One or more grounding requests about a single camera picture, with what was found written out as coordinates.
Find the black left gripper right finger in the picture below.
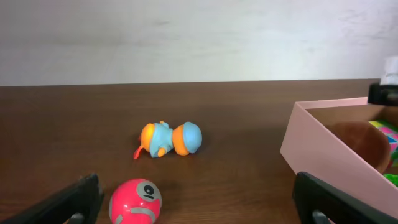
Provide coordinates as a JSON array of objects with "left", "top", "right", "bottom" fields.
[{"left": 292, "top": 172, "right": 397, "bottom": 224}]

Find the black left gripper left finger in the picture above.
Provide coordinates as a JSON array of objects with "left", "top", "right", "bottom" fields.
[{"left": 1, "top": 174, "right": 104, "bottom": 224}]

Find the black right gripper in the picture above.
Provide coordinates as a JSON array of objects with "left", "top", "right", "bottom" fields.
[{"left": 368, "top": 83, "right": 397, "bottom": 106}]

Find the colourful puzzle cube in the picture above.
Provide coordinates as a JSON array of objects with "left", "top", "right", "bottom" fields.
[{"left": 369, "top": 120, "right": 397, "bottom": 168}]

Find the brown plush toy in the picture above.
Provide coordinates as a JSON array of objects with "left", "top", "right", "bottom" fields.
[{"left": 328, "top": 121, "right": 391, "bottom": 173}]

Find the pink cardboard box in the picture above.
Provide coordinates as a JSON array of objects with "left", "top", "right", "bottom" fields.
[{"left": 280, "top": 97, "right": 397, "bottom": 217}]

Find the red ball with grey face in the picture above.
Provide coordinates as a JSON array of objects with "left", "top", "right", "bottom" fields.
[{"left": 108, "top": 179, "right": 162, "bottom": 224}]

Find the green round toy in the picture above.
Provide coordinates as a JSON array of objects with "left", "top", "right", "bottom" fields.
[{"left": 384, "top": 174, "right": 398, "bottom": 187}]

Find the orange and blue duck toy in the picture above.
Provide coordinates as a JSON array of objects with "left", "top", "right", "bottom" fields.
[{"left": 133, "top": 121, "right": 203, "bottom": 159}]

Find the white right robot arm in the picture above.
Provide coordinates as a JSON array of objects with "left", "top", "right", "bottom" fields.
[{"left": 280, "top": 57, "right": 397, "bottom": 223}]

